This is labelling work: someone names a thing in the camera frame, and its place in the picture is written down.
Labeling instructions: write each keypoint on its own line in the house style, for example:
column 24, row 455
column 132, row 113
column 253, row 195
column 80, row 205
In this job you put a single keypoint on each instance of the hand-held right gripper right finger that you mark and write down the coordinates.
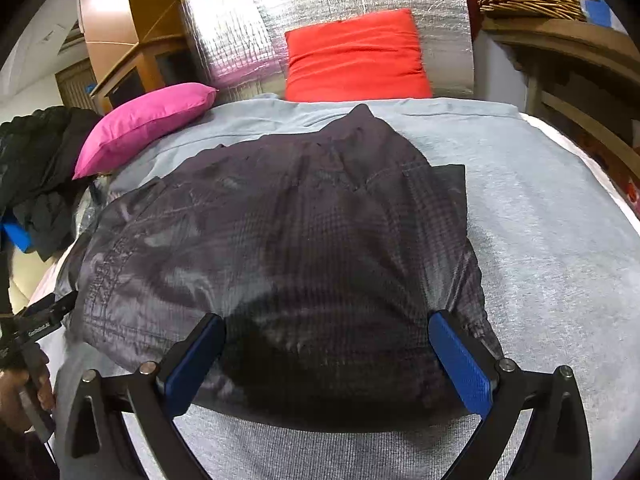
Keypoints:
column 460, row 360

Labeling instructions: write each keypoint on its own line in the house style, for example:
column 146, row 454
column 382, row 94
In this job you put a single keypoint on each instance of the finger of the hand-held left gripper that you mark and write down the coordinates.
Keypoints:
column 65, row 305

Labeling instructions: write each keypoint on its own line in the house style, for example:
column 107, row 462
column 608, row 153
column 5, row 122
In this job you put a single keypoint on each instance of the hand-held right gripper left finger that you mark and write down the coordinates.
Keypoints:
column 197, row 360

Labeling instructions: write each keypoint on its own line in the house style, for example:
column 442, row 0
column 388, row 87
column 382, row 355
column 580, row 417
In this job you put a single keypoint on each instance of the dark grey nylon jacket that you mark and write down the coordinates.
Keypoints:
column 300, row 235

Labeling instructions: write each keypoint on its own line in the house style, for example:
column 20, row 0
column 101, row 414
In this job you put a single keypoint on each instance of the person's left hand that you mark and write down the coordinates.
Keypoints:
column 12, row 400

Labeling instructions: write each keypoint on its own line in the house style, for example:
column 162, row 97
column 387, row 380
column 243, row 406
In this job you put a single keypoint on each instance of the beige cushion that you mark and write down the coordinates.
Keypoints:
column 22, row 285

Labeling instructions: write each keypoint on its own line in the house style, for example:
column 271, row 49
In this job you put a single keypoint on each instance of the blue cloth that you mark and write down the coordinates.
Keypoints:
column 15, row 237

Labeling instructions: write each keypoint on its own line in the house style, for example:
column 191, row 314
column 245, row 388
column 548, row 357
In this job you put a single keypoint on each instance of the clear plastic bag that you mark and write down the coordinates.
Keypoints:
column 92, row 205

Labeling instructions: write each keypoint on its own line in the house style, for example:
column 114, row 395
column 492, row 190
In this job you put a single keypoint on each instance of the light grey blanket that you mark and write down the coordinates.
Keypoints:
column 550, row 260

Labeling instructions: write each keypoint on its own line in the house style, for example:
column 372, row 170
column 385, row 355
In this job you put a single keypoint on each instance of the black puffy jacket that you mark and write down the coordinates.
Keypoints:
column 45, row 160

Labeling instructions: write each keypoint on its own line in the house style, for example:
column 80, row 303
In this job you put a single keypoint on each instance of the pink pillow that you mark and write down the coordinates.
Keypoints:
column 140, row 120

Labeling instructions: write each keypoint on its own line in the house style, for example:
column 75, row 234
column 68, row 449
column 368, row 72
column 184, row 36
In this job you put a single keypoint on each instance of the white bed sheet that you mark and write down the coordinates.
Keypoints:
column 600, row 175

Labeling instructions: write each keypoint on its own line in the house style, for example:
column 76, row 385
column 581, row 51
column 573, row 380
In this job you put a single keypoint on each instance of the wooden cabinet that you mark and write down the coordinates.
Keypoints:
column 125, row 10

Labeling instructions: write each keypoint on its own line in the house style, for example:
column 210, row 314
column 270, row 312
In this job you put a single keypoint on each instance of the silver foil insulation mat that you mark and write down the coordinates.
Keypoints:
column 225, row 35

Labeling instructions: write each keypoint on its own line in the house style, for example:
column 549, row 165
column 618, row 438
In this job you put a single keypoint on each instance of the red pillow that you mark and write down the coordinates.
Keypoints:
column 355, row 55

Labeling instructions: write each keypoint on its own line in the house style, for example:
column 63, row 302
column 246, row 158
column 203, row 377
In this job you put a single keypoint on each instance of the wooden shelf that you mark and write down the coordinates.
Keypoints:
column 550, row 40

